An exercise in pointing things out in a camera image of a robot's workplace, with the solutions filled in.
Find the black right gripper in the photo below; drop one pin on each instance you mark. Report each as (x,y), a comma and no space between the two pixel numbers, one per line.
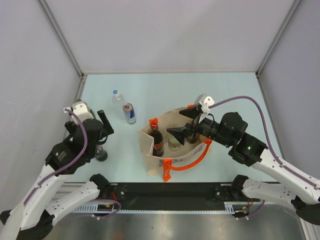
(181,133)

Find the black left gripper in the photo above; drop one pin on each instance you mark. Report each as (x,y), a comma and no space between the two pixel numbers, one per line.
(107,126)

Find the black gold drink can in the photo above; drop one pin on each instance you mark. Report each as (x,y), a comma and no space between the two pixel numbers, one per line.
(193,138)

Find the clear glass bottle green cap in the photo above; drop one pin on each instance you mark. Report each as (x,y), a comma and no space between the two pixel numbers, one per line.
(173,143)

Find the glass cola bottle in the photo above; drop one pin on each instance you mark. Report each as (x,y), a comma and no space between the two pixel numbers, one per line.
(158,142)

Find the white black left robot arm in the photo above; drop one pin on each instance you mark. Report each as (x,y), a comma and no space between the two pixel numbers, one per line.
(34,217)

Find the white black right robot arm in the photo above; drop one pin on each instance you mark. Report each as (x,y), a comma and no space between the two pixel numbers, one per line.
(295,190)

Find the beige canvas tote bag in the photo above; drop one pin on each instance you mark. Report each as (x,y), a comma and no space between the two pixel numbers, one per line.
(187,157)

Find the clear plastic water bottle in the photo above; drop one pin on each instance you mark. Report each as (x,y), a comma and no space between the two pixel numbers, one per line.
(118,102)

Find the blue white drink can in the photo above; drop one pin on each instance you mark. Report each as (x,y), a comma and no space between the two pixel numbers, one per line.
(129,113)

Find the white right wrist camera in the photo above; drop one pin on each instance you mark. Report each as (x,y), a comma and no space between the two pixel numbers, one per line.
(203,103)

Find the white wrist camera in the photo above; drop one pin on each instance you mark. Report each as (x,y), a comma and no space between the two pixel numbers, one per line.
(203,103)
(81,109)

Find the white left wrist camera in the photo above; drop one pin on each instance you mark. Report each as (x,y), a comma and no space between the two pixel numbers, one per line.
(81,109)

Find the left aluminium corner post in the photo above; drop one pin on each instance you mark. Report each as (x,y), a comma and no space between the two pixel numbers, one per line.
(45,8)

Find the aluminium corner post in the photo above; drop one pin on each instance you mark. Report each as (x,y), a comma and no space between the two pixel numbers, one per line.
(45,8)
(278,36)

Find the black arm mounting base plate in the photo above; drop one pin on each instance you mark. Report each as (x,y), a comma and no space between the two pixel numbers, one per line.
(214,191)

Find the aluminium frame rail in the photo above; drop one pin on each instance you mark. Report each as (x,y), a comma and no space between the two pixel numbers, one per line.
(150,207)

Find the right aluminium corner post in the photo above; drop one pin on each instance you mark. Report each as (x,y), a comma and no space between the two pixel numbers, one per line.
(278,36)

